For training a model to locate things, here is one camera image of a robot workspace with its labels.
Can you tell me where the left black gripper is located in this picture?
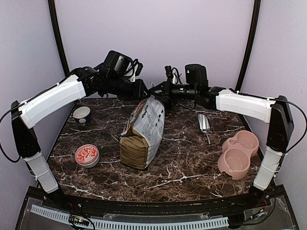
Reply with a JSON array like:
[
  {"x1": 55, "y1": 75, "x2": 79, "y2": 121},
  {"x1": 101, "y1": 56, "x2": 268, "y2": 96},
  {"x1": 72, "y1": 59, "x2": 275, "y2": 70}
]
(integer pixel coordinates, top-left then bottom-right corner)
[{"x1": 106, "y1": 74, "x2": 150, "y2": 101}]

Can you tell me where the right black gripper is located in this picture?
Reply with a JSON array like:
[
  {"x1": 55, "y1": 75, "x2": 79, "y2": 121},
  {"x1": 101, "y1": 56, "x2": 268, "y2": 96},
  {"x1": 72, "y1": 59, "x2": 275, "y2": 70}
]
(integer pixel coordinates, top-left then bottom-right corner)
[{"x1": 149, "y1": 78, "x2": 198, "y2": 104}]

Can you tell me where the pet food bag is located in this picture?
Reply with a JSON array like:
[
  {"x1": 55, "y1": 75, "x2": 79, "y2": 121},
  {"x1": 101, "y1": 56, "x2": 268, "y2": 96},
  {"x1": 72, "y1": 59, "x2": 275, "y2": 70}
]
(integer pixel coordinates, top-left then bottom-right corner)
[{"x1": 119, "y1": 95, "x2": 165, "y2": 170}]

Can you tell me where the pink double pet bowl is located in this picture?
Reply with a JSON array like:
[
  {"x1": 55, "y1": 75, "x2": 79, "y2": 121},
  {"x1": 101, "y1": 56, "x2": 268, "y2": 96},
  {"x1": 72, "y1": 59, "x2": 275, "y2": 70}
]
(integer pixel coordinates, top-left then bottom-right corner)
[{"x1": 217, "y1": 130, "x2": 259, "y2": 180}]

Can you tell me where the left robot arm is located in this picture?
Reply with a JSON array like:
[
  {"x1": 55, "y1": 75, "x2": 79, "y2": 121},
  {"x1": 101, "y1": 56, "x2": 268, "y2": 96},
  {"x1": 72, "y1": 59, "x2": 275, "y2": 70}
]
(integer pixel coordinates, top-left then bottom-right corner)
[{"x1": 8, "y1": 50, "x2": 147, "y2": 209}]

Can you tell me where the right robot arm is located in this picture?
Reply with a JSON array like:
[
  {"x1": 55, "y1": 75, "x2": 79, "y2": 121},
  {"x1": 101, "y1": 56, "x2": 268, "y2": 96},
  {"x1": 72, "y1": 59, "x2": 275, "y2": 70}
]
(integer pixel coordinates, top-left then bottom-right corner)
[{"x1": 149, "y1": 64, "x2": 294, "y2": 208}]

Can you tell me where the metal scoop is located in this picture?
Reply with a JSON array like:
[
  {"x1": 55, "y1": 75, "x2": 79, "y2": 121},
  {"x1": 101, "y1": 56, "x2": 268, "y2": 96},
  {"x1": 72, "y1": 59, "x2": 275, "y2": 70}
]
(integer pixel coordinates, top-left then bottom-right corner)
[{"x1": 198, "y1": 114, "x2": 211, "y2": 145}]

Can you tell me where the white and dark ceramic bowl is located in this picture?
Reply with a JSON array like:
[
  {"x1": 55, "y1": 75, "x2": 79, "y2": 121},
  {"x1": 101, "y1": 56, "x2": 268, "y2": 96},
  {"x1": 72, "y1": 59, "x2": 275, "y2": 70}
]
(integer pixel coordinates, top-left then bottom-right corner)
[{"x1": 73, "y1": 106, "x2": 92, "y2": 124}]

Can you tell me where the red patterned round tin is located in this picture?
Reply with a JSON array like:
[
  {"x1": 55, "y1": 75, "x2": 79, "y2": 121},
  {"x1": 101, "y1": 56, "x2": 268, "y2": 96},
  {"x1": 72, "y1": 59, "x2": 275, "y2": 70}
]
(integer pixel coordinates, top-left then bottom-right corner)
[{"x1": 74, "y1": 144, "x2": 100, "y2": 168}]

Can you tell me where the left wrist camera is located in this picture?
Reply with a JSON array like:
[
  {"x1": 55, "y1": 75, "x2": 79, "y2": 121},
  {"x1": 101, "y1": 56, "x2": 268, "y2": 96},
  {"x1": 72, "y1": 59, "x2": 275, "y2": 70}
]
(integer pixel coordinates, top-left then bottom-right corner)
[{"x1": 124, "y1": 59, "x2": 143, "y2": 82}]

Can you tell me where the left black frame post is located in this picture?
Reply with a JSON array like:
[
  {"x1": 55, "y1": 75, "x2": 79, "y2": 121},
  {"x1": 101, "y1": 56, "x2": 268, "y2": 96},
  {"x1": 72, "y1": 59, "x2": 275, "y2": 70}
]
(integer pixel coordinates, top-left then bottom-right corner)
[{"x1": 48, "y1": 0, "x2": 69, "y2": 76}]

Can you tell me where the black frame post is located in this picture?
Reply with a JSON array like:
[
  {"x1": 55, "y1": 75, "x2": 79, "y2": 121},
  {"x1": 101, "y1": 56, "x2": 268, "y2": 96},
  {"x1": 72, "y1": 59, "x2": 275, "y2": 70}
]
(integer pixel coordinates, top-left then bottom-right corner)
[
  {"x1": 235, "y1": 0, "x2": 261, "y2": 91},
  {"x1": 48, "y1": 0, "x2": 69, "y2": 76}
]

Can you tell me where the right black frame post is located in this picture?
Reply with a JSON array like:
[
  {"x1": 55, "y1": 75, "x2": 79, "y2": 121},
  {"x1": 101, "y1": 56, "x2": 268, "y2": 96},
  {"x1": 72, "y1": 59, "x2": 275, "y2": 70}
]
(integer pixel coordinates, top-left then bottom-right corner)
[{"x1": 235, "y1": 0, "x2": 261, "y2": 91}]

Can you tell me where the white slotted cable duct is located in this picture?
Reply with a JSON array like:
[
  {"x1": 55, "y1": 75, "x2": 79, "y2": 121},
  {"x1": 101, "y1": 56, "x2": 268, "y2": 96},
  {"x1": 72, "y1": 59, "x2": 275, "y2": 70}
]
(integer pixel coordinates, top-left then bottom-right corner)
[{"x1": 30, "y1": 205, "x2": 229, "y2": 230}]

